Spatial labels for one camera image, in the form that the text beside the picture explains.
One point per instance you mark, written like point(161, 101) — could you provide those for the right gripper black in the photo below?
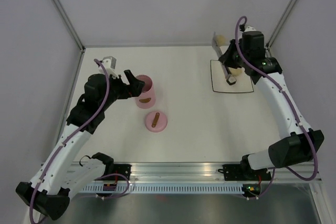
point(226, 60)

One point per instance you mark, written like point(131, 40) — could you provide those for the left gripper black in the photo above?
point(132, 90)

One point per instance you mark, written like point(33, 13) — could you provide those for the metal tongs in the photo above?
point(227, 74)

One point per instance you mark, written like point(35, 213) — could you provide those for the round beige bun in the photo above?
point(220, 40)
point(235, 72)

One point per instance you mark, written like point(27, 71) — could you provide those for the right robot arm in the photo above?
point(297, 147)

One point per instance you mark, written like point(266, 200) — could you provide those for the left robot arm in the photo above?
point(49, 192)

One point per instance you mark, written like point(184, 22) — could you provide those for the pink cylindrical lunch box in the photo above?
point(147, 98)

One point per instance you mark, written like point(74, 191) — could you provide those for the pink lunch box lid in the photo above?
point(156, 121)

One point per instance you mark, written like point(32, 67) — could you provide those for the white square plate black rim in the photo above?
point(243, 82)

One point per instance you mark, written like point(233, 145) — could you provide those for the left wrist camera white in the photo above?
point(109, 64)

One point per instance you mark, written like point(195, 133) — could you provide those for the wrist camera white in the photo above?
point(246, 28)
point(109, 64)

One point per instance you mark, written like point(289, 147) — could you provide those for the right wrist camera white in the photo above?
point(246, 28)

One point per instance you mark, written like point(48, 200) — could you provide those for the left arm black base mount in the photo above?
point(123, 171)

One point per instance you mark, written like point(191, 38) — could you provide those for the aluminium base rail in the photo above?
point(201, 172)

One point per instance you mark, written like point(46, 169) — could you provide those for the white slotted cable duct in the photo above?
point(161, 188)

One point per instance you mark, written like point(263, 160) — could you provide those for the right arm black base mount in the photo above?
point(232, 172)

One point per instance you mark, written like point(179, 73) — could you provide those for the right aluminium frame post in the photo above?
point(281, 22)

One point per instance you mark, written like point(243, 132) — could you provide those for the aluminium frame post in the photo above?
point(281, 22)
point(68, 24)

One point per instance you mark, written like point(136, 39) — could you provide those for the left aluminium frame post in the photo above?
point(68, 24)

